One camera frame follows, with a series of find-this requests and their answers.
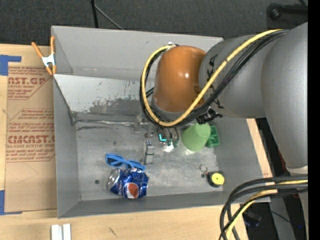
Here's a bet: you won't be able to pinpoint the brown cardboard board red print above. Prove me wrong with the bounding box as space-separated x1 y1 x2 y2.
0 43 59 214

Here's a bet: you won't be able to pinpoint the yellow and black tape measure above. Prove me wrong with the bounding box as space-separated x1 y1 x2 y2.
198 164 226 188

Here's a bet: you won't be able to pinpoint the green plastic box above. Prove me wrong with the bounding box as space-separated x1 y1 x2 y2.
205 124 221 149

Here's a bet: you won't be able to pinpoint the grey metal bin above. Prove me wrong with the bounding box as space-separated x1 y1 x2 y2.
50 25 272 219

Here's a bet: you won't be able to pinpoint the light green plastic cup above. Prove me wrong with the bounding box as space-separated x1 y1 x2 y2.
181 122 212 152

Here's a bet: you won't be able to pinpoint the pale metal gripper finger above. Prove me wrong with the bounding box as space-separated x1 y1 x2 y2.
144 139 156 166
133 114 142 134

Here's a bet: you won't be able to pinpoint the blue sunglasses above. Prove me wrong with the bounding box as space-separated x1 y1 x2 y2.
104 153 147 172

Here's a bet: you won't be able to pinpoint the crushed blue soda can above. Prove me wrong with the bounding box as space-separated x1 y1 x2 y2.
106 168 150 200

